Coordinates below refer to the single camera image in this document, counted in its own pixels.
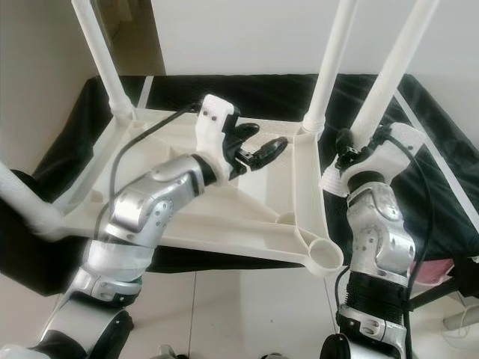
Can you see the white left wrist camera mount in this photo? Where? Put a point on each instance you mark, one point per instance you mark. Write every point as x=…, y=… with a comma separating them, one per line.
x=213, y=126

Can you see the black metal table leg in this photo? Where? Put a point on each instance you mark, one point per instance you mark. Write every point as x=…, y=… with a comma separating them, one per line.
x=434, y=293

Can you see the white round floor base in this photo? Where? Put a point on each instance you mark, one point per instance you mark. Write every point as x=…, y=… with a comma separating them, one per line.
x=464, y=325

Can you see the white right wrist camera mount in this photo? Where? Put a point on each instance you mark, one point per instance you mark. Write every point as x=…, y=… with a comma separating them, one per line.
x=397, y=153

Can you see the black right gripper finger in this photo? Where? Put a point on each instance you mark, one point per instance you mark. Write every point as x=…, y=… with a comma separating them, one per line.
x=344, y=143

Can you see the pink cloth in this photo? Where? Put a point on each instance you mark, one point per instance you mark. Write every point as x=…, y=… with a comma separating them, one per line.
x=434, y=271

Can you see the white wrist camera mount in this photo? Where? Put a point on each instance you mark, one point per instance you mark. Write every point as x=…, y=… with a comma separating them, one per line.
x=213, y=126
x=397, y=153

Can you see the white plastic table leg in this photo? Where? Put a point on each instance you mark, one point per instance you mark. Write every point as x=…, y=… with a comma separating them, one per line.
x=30, y=202
x=333, y=60
x=397, y=67
x=101, y=52

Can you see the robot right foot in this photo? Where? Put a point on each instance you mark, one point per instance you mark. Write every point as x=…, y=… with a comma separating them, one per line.
x=273, y=355

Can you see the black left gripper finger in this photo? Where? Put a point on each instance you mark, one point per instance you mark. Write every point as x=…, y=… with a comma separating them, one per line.
x=269, y=152
x=245, y=133

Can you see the white plastic table top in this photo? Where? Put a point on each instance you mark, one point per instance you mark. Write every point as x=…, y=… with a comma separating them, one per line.
x=269, y=202

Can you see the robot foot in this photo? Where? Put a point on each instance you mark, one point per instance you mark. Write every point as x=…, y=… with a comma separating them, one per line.
x=273, y=355
x=168, y=352

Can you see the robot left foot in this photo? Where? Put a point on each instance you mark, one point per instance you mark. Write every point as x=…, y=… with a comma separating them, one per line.
x=168, y=352

